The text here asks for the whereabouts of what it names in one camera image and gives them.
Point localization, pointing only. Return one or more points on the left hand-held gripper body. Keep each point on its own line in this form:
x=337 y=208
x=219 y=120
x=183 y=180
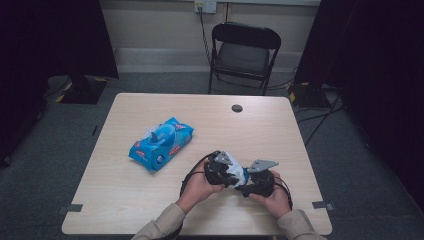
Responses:
x=216 y=173

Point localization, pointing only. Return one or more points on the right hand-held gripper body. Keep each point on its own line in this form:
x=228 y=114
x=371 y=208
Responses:
x=263 y=183

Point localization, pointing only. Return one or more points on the white wet wipe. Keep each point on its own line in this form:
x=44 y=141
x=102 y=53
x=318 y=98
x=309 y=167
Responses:
x=235 y=170

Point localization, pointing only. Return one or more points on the blue wet wipes pack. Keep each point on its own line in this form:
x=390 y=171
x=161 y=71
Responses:
x=160 y=145

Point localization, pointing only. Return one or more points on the person's right hand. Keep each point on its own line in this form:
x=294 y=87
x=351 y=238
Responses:
x=276 y=201

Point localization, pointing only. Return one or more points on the person's left hand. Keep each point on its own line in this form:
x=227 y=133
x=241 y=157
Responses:
x=196 y=188

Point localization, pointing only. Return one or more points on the grey tape strip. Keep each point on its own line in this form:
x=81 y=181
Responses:
x=71 y=208
x=321 y=205

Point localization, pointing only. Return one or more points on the black stand base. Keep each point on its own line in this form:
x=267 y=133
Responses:
x=83 y=92
x=308 y=97

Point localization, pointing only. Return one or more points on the black folding chair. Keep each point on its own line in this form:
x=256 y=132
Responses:
x=245 y=58

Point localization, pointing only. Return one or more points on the small dark floor tape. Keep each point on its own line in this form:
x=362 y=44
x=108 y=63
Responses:
x=95 y=130

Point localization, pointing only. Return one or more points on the black curtain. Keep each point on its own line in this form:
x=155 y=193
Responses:
x=383 y=66
x=50 y=36

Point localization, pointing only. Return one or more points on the white wall socket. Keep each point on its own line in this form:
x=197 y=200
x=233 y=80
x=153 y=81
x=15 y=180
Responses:
x=208 y=6

